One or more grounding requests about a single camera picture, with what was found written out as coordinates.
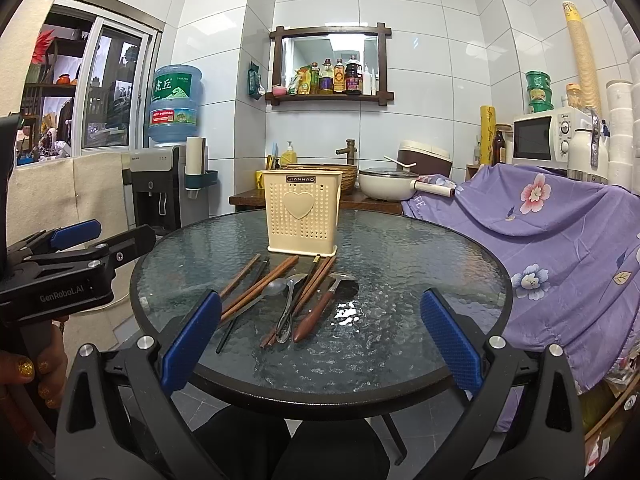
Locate blue water jug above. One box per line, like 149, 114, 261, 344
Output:
148, 64, 202, 144

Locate white microwave oven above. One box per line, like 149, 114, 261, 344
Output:
512, 107, 591, 170

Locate tall stack paper cups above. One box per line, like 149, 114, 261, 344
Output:
562, 0, 602, 114

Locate woven pattern basin sink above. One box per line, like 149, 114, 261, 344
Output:
280, 161, 359, 196

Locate bronze faucet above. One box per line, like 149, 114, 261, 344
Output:
335, 139, 357, 166

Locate beige perforated utensil holder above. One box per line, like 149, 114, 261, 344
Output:
264, 169, 342, 257

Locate yellow soap bottle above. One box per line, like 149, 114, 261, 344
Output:
280, 141, 297, 167

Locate steel spoon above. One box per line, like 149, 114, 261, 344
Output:
276, 273, 308, 344
220, 278, 286, 325

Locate water dispenser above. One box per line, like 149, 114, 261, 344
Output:
129, 145, 182, 236

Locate white pan with lid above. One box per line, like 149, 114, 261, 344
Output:
358, 168, 454, 202

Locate wooden handled steel ladle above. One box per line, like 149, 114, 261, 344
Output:
293, 272, 357, 342

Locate purple floral cloth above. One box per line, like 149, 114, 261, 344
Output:
400, 161, 640, 395

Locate dark soy sauce bottle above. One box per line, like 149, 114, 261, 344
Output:
345, 54, 362, 96

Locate round glass table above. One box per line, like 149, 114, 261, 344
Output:
130, 209, 513, 419

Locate sliding glass window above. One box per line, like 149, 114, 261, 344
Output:
16, 0, 162, 165

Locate left hand yellow nails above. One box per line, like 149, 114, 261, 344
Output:
1, 320, 68, 408

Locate brown white rice cooker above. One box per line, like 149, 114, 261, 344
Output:
397, 140, 452, 177

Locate brown wooden chopstick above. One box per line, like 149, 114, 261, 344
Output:
219, 252, 262, 300
259, 254, 338, 350
264, 253, 331, 346
221, 255, 299, 318

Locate wooden framed wall shelf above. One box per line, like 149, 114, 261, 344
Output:
266, 23, 394, 106

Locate white paper roll stacks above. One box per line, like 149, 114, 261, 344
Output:
605, 0, 639, 195

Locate white thermos kettle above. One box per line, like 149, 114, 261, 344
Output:
567, 107, 608, 184

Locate stack of green bowls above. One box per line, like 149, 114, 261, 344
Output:
525, 70, 553, 113

